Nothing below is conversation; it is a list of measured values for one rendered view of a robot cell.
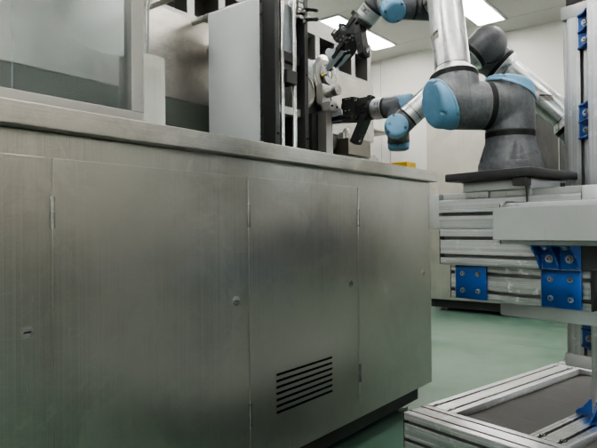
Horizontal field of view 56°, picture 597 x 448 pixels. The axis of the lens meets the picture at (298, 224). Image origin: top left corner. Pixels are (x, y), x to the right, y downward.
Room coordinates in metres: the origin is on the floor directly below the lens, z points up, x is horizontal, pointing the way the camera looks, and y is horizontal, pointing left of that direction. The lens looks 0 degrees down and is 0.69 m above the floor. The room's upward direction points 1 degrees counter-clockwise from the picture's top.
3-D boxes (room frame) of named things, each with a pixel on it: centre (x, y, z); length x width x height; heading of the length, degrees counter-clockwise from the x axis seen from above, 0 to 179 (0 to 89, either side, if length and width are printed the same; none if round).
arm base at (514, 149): (1.37, -0.52, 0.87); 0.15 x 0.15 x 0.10
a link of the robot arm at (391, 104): (1.94, -0.35, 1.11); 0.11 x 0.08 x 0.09; 52
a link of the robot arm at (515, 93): (1.37, -0.51, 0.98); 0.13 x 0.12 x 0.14; 100
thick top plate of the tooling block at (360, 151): (2.30, -0.08, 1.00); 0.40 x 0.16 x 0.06; 52
